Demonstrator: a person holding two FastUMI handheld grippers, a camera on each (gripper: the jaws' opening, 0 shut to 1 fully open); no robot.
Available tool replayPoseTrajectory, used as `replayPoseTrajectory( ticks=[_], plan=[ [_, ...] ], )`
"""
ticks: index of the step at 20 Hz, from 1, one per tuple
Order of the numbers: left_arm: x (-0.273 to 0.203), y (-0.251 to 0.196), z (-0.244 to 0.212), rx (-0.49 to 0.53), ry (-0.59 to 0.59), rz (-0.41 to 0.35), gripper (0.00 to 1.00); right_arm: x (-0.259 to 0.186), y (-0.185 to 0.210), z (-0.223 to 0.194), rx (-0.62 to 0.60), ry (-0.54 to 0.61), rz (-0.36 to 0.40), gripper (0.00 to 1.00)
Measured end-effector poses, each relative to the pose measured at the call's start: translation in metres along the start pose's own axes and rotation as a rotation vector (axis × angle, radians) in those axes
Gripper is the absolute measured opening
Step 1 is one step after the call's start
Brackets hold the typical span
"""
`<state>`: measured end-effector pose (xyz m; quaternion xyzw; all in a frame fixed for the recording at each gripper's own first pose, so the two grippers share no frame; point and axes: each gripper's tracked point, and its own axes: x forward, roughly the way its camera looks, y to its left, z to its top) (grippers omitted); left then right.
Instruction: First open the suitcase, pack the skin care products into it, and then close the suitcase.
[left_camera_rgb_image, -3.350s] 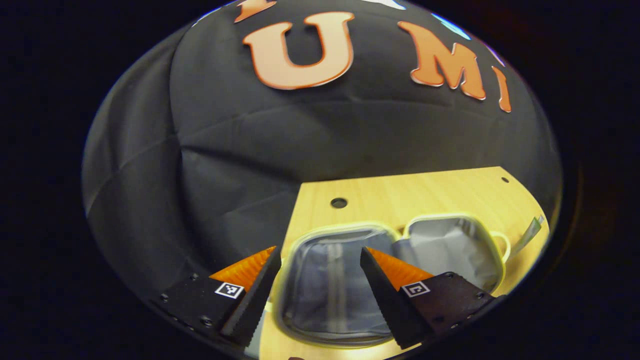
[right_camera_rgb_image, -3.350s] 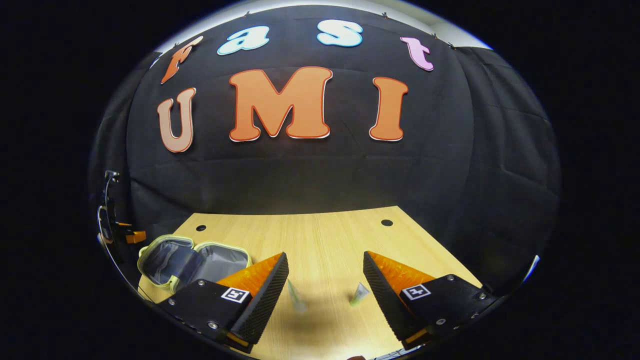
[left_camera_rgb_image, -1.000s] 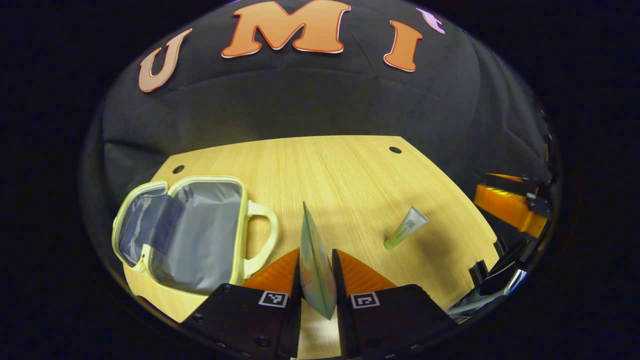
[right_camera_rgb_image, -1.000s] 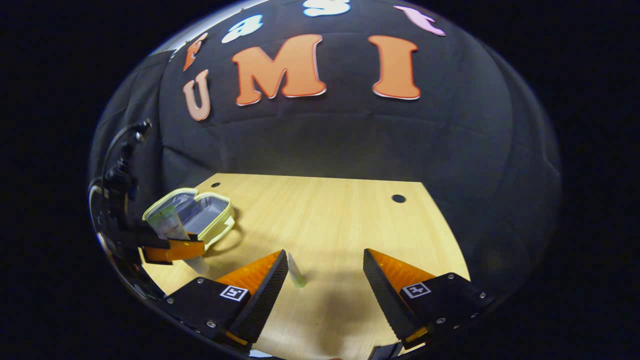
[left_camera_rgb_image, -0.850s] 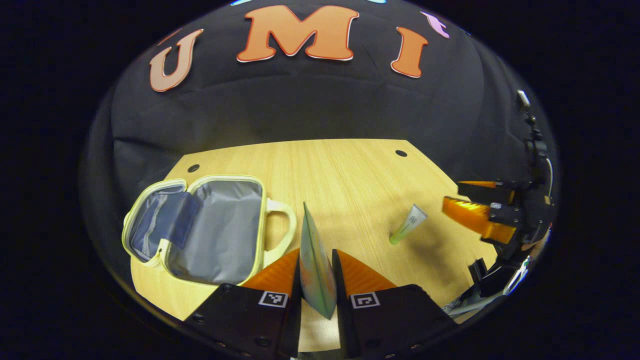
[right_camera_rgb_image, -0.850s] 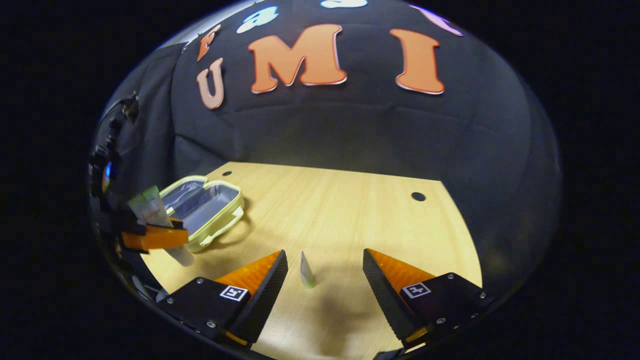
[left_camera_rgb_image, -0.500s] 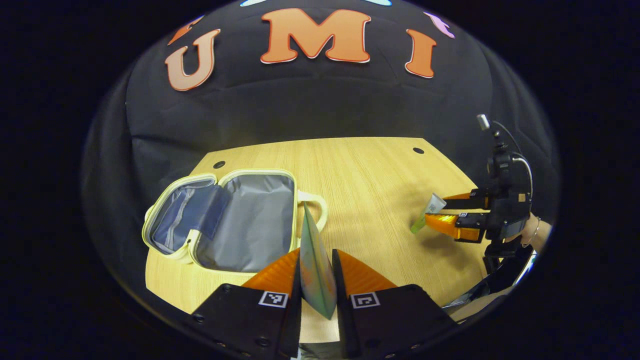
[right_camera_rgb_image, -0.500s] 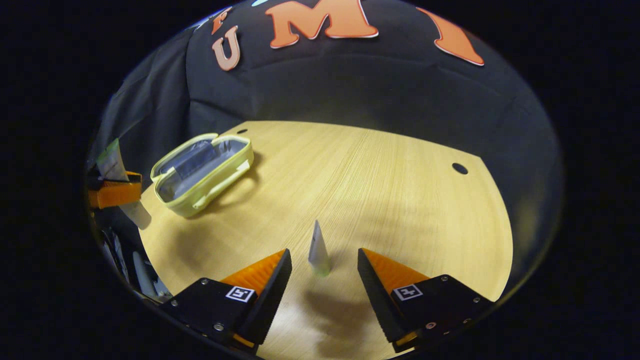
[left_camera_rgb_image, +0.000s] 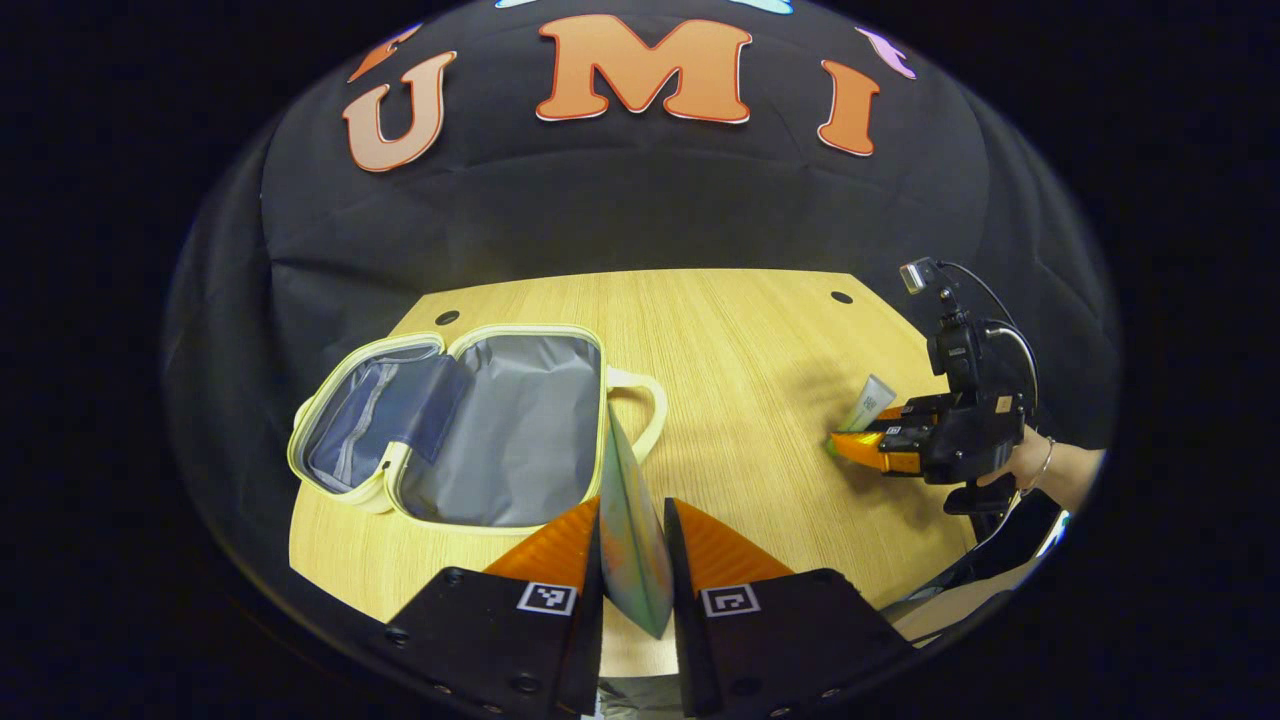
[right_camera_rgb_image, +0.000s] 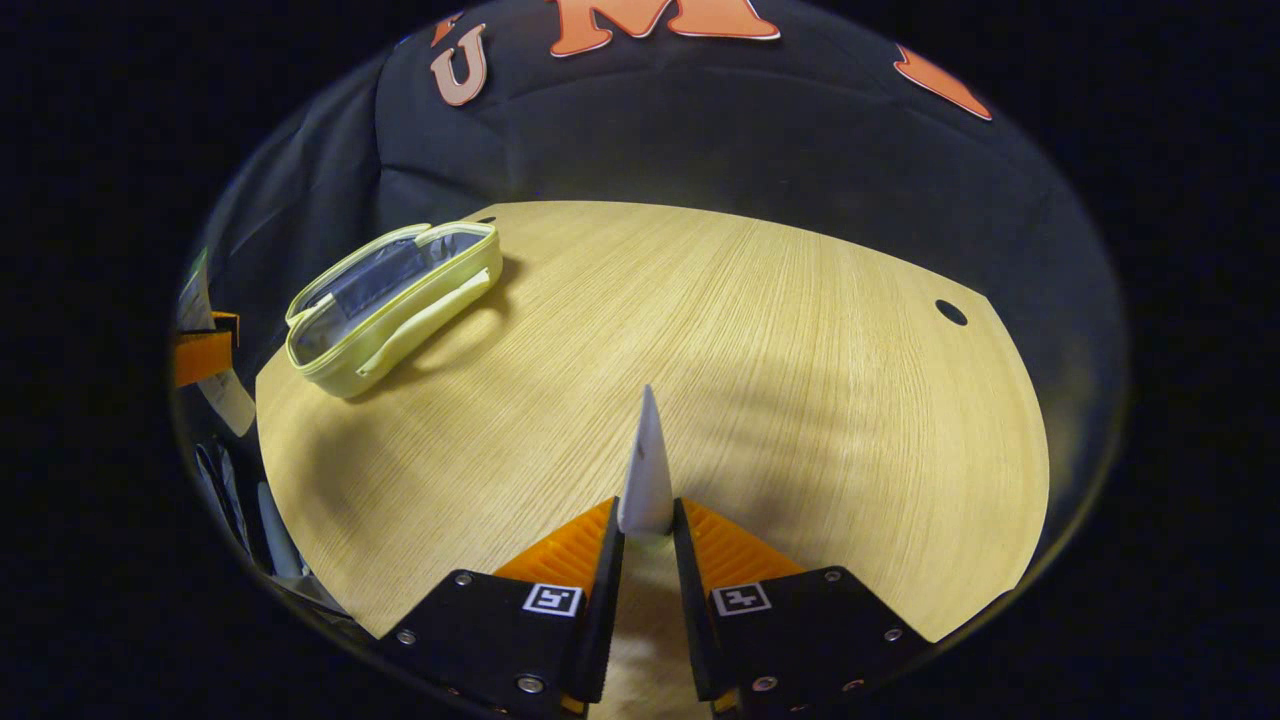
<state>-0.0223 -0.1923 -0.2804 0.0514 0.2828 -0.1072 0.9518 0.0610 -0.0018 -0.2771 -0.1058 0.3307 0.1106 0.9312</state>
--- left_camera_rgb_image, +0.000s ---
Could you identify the person's light trousers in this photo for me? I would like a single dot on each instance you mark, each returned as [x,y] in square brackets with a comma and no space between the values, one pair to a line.
[960,600]

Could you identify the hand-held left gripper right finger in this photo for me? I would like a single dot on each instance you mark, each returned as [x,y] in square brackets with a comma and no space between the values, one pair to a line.
[680,640]

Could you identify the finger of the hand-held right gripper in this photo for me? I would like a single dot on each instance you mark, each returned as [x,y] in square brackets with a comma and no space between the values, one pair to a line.
[890,452]
[915,412]

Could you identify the white tube with printed label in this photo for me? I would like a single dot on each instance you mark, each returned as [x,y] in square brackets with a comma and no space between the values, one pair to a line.
[632,540]

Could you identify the pale yellow suitcase bag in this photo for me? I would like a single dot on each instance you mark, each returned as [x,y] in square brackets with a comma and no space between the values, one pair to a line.
[520,430]

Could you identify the white and green tube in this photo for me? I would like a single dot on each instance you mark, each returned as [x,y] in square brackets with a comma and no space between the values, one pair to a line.
[872,400]

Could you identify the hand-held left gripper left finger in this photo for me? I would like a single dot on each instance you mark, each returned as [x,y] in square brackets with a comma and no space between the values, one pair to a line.
[590,650]

